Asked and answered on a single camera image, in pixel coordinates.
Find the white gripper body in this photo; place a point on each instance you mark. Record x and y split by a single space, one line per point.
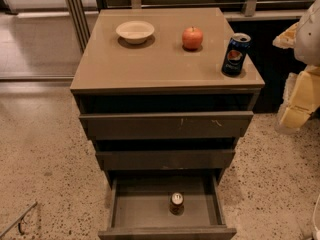
308 39

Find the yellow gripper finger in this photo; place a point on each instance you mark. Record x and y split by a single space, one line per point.
292 114
287 38

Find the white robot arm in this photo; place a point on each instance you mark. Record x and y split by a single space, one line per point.
307 46

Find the blue Pepsi can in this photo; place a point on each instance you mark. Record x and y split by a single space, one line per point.
235 54

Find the grey top drawer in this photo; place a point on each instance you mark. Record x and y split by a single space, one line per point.
181 125

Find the grey drawer cabinet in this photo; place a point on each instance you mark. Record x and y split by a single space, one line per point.
161 76

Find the grey middle drawer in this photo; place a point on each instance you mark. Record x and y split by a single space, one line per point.
165 159

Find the grey open bottom drawer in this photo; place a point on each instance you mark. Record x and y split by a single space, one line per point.
140 210

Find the red apple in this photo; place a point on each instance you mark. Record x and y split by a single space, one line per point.
192 38

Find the white bowl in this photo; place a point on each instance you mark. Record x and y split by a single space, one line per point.
135 32

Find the thin metal rod on floor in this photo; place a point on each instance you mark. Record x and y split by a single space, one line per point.
17 222

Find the metal window frame post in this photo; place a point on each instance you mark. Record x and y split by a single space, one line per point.
76 11

